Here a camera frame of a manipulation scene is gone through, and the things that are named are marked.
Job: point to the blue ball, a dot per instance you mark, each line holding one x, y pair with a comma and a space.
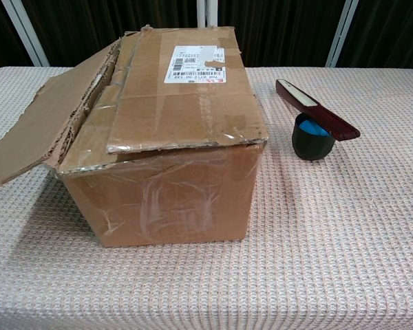
311, 128

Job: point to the white metal frame post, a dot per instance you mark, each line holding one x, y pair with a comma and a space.
27, 34
201, 13
340, 34

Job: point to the black pleated curtain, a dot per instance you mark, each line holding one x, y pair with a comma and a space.
0, 34
389, 34
89, 27
278, 31

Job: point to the brown cardboard shipping box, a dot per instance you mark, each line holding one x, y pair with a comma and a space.
158, 199

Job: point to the beige woven tablecloth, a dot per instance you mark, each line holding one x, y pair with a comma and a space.
330, 240

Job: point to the black round cup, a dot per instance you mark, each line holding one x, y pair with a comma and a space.
309, 148

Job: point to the dark red cream long stick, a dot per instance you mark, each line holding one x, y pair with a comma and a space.
316, 111

